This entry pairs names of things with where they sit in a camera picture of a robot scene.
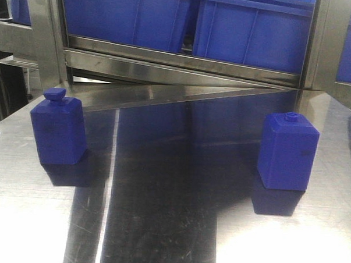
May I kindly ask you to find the blue bottle part without cap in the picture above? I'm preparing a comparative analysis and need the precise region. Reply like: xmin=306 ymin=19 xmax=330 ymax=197
xmin=257 ymin=112 xmax=320 ymax=191

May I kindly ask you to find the blue bottle part with cap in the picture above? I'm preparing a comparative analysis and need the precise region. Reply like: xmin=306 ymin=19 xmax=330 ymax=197
xmin=30 ymin=88 xmax=87 ymax=165

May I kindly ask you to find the blue bin behind left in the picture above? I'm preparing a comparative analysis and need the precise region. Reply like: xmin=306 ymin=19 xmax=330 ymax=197
xmin=63 ymin=0 xmax=196 ymax=53

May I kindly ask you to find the blue bin behind right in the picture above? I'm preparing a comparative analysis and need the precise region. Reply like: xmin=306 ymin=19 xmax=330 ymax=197
xmin=192 ymin=0 xmax=314 ymax=74

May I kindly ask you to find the blue bin far left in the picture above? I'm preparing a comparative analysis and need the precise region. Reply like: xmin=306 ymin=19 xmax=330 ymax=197
xmin=10 ymin=0 xmax=31 ymax=26

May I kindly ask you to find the stainless steel shelf frame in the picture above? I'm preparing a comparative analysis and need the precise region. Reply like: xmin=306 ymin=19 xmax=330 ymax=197
xmin=0 ymin=0 xmax=351 ymax=109

